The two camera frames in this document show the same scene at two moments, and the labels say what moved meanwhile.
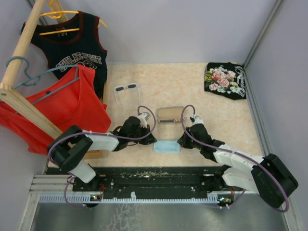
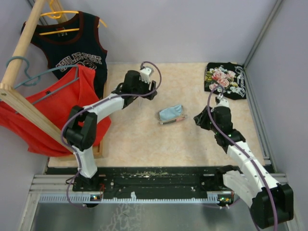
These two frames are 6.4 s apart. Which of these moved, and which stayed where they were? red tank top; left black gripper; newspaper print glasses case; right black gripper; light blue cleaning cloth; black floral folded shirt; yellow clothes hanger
Moved: newspaper print glasses case; left black gripper; right black gripper; light blue cleaning cloth
Stayed: red tank top; yellow clothes hanger; black floral folded shirt
